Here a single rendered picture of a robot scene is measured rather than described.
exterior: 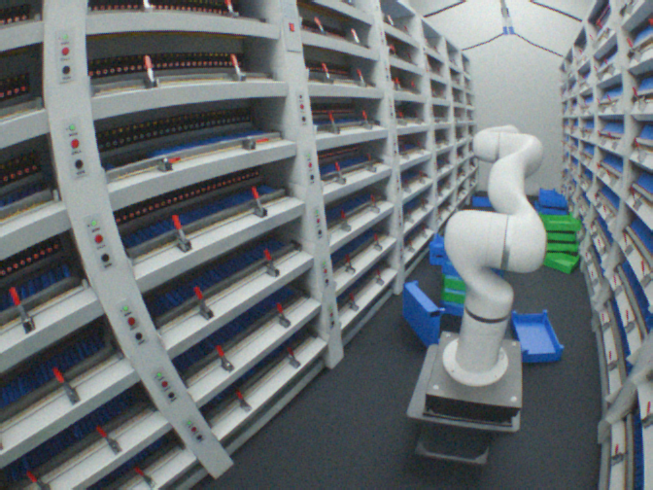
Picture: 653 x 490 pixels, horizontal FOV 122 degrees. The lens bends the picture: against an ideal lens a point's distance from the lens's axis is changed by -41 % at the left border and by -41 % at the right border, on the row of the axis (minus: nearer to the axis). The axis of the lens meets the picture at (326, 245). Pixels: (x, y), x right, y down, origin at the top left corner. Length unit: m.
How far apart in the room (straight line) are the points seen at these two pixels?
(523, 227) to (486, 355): 0.34
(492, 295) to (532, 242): 0.15
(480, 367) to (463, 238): 0.36
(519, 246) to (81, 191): 0.87
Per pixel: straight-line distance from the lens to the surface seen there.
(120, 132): 0.88
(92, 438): 0.96
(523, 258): 0.65
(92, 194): 0.69
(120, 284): 0.72
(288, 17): 1.11
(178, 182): 0.76
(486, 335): 0.77
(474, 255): 0.66
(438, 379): 0.84
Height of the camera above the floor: 1.00
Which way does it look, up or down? 22 degrees down
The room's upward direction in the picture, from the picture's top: 8 degrees counter-clockwise
